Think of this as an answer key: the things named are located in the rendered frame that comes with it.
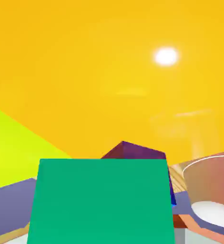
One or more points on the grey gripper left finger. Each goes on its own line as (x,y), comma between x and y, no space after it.
(21,240)

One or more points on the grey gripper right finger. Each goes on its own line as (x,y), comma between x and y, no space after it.
(186,237)

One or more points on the small green cube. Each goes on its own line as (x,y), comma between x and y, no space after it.
(102,202)

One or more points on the small purple cube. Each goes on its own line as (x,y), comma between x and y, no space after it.
(136,151)

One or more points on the large salmon box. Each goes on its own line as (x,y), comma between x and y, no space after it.
(192,222)

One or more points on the large yellow-green box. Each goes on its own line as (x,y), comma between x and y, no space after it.
(11,148)

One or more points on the large orange box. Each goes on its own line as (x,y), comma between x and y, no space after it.
(96,66)

